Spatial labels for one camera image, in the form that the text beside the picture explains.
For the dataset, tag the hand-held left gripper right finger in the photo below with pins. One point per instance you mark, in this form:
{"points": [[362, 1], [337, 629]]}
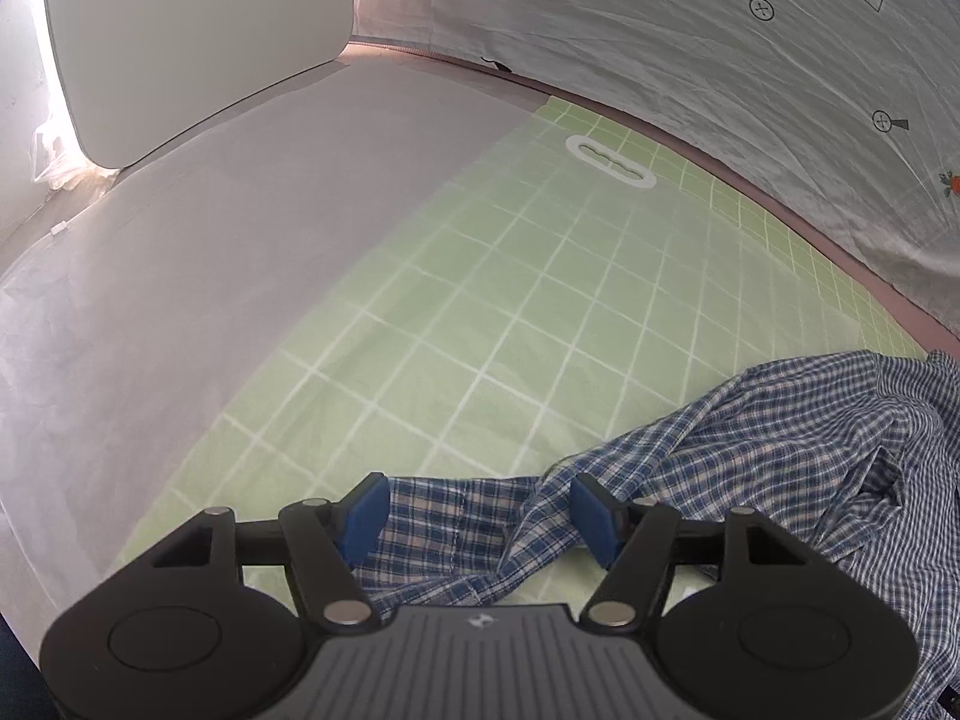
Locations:
{"points": [[597, 523]]}

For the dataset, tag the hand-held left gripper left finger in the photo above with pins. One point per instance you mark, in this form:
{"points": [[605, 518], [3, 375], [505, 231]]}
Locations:
{"points": [[363, 519]]}

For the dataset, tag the blue plaid shirt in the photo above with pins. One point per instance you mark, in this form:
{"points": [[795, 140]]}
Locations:
{"points": [[750, 427]]}

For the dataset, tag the green grid mat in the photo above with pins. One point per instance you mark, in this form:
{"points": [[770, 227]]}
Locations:
{"points": [[487, 315]]}

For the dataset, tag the white translucent sheet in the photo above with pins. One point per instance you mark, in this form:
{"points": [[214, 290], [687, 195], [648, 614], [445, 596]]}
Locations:
{"points": [[225, 240]]}

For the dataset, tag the grey printed cloth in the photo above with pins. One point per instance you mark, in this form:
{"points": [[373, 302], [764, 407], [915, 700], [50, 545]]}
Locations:
{"points": [[712, 75]]}

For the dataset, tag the crumpled clear plastic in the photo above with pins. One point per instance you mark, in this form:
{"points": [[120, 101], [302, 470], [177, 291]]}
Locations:
{"points": [[64, 161]]}

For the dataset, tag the white rounded panel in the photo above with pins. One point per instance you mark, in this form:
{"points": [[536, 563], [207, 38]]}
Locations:
{"points": [[195, 30]]}

